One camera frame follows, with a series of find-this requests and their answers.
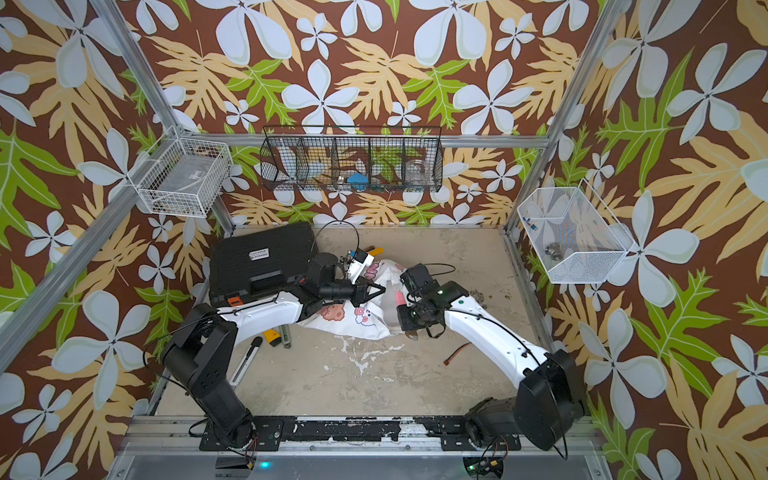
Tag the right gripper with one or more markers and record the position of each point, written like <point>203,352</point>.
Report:
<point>405,324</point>

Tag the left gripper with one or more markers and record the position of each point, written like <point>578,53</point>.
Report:
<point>360,293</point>

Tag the pink art knife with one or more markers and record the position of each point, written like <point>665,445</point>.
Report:
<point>399,297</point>

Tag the white cartoon print pouch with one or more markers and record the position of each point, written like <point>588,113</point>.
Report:
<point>373,320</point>

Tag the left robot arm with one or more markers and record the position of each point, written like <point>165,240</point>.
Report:
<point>199,352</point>

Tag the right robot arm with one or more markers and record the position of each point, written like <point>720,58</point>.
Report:
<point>550,390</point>

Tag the black white pen knife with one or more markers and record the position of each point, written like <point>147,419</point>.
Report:
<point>246,361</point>

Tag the blue object in basket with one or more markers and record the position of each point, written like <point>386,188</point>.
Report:
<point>358,182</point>

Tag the yellow black cutter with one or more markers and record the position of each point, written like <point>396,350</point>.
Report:
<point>272,337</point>

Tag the black plastic tool case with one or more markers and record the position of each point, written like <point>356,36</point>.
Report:
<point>259,264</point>

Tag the white mesh basket right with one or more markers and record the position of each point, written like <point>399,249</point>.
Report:
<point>575,235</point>

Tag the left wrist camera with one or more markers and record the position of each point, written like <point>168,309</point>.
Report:
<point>358,263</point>

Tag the black wire basket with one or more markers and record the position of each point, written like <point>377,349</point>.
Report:
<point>393,158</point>

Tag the white wire basket left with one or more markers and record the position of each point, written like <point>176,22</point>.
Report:
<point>182,175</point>

